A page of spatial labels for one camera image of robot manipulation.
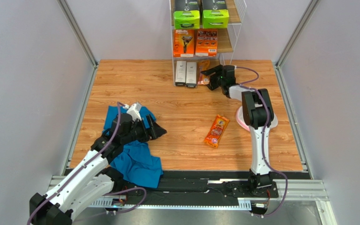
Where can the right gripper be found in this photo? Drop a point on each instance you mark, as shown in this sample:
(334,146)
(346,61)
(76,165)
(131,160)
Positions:
(213,77)

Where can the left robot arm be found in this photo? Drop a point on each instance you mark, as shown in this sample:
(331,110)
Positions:
(92,178)

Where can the orange disposable razor pack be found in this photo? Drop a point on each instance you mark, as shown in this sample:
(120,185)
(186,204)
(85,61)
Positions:
(216,131)

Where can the orange razor box back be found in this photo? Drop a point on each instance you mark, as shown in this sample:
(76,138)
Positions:
(206,43)

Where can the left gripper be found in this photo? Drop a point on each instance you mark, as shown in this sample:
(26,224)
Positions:
(154,131)

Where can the orange razor box front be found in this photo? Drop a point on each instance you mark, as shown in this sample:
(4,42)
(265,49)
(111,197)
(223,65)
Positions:
(183,43)

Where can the black green razor box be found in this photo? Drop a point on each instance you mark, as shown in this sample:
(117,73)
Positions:
(186,14)
(215,14)

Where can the orange toothbrush pack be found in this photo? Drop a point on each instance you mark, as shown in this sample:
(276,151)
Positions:
(202,66)

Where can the orange razor box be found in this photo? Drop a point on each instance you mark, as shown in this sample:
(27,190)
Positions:
(183,43)
(206,43)

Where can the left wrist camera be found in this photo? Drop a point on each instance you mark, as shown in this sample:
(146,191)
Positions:
(132,112)

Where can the white wire shelf rack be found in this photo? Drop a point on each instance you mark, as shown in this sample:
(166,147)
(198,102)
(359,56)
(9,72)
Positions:
(227,38)

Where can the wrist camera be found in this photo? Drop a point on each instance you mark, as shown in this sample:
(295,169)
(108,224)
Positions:
(229,67)
(132,112)

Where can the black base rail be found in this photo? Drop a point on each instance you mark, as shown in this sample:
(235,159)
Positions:
(194,189)

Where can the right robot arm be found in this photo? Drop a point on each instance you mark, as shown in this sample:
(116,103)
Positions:
(257,114)

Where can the white tall box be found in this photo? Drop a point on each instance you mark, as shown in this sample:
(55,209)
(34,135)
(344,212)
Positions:
(191,74)
(180,73)

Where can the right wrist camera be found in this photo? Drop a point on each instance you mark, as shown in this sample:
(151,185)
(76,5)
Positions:
(229,67)

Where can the blue cloth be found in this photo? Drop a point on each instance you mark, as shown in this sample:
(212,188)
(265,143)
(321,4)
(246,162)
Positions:
(138,166)

